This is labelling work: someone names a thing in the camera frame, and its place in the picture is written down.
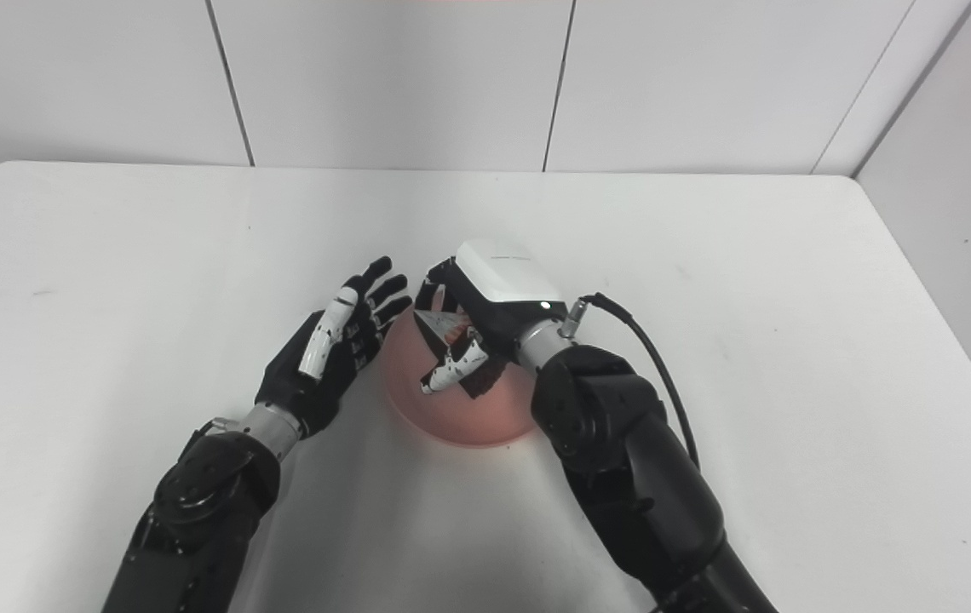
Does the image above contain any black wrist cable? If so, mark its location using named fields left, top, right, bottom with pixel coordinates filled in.
left=560, top=292, right=701, bottom=469
left=183, top=417, right=231, bottom=452

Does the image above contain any pink round plate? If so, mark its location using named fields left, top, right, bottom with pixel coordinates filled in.
left=379, top=308, right=542, bottom=448

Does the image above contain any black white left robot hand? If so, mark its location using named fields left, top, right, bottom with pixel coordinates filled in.
left=254, top=256, right=414, bottom=439

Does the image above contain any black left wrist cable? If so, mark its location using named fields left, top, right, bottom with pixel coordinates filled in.
left=183, top=417, right=231, bottom=452

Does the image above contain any chocolate fruit cake slice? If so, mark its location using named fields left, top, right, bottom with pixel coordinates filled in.
left=413, top=308, right=508, bottom=401

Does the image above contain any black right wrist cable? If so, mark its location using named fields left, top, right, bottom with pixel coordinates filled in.
left=560, top=292, right=701, bottom=469

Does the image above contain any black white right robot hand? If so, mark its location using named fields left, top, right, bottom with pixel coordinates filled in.
left=414, top=239, right=572, bottom=398

